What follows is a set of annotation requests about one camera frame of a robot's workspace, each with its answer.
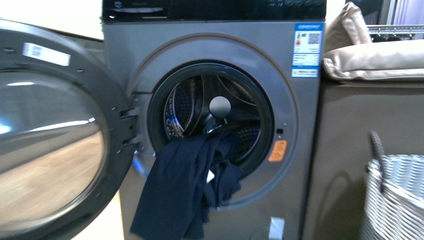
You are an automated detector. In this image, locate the dark navy knit garment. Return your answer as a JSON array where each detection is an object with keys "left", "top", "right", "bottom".
[{"left": 130, "top": 132, "right": 244, "bottom": 240}]

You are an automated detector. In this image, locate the grey front-load washing machine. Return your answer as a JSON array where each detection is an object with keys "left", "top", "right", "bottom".
[{"left": 101, "top": 0, "right": 327, "bottom": 240}]

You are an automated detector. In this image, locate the round washing machine door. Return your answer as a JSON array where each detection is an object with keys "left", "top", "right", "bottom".
[{"left": 0, "top": 19, "right": 138, "bottom": 240}]

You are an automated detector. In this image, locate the metal clothes drying rack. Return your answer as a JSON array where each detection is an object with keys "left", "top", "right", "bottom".
[{"left": 366, "top": 24, "right": 424, "bottom": 43}]

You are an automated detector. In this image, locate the orange warning sticker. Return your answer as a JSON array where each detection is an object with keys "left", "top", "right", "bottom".
[{"left": 268, "top": 140, "right": 288, "bottom": 163}]

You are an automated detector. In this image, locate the blue white energy label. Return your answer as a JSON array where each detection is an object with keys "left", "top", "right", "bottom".
[{"left": 291, "top": 22, "right": 324, "bottom": 78}]

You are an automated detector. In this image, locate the white tape on washer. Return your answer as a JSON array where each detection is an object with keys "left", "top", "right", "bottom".
[{"left": 268, "top": 216, "right": 285, "bottom": 240}]

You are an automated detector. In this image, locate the beige leather sofa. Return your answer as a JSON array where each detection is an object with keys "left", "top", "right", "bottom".
[{"left": 302, "top": 0, "right": 424, "bottom": 240}]

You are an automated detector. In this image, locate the white door label sticker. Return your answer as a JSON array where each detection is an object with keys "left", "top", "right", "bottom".
[{"left": 22, "top": 42, "right": 71, "bottom": 67}]

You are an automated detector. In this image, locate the white woven laundry basket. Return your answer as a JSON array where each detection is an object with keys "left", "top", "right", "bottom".
[{"left": 358, "top": 131, "right": 424, "bottom": 240}]

